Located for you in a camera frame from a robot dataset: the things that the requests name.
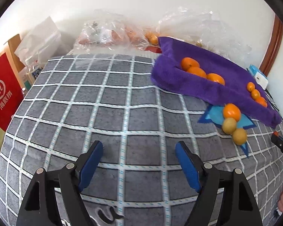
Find yellow green fruit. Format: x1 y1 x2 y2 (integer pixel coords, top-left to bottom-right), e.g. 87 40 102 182
221 117 237 135
232 128 247 146

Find orange oval citrus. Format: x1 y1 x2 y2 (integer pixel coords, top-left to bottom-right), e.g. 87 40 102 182
222 103 241 122

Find large orange mandarin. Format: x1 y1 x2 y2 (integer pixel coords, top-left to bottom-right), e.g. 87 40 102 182
180 57 200 71

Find blue white tissue box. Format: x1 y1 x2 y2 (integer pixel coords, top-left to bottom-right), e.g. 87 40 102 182
247 64 268 90

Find grey checked table cloth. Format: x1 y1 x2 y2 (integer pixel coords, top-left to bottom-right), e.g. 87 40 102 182
0 55 283 225

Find red paper bag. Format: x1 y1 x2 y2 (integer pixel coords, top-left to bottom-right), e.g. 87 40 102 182
0 54 23 131

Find purple towel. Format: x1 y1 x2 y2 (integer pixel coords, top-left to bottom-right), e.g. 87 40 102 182
151 36 282 129

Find cardboard box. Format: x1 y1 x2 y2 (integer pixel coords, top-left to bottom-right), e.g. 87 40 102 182
4 34 25 73

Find large clear plastic bag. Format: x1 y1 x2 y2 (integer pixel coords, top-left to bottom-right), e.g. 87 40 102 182
157 6 252 68

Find fruit printed carton box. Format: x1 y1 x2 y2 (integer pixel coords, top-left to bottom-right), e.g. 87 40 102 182
143 45 162 54

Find white plastic bag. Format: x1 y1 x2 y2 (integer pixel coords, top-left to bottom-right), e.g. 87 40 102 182
15 17 62 67

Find small clear plastic bag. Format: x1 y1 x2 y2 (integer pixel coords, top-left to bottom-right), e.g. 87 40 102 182
74 10 150 52

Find black cables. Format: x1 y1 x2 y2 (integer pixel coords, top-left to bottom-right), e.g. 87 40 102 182
246 68 283 113

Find brown wooden door frame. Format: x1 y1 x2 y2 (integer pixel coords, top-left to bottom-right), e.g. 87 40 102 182
259 15 283 76

